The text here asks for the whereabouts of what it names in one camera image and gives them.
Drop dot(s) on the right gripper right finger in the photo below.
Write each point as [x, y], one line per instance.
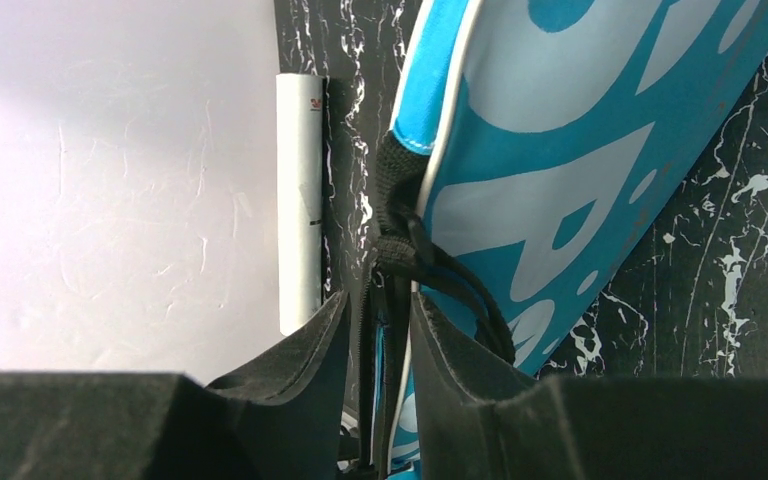
[480, 418]

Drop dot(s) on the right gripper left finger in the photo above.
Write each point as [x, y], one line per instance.
[275, 417]

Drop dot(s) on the blue racket cover bag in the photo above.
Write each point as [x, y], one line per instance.
[581, 187]

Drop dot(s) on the white shuttlecock tube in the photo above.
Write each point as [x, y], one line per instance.
[299, 161]

